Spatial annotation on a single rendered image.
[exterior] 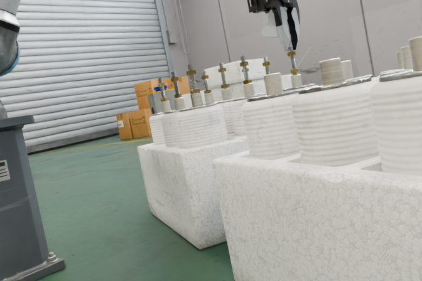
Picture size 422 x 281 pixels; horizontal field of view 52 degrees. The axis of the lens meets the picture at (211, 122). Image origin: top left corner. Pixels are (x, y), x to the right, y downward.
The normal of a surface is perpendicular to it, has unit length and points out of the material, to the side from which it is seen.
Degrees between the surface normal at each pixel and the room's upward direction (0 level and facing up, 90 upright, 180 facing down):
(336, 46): 90
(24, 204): 90
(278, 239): 90
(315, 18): 90
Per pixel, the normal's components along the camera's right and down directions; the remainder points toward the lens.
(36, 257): 0.73, -0.11
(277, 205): -0.90, 0.19
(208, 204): 0.36, -0.02
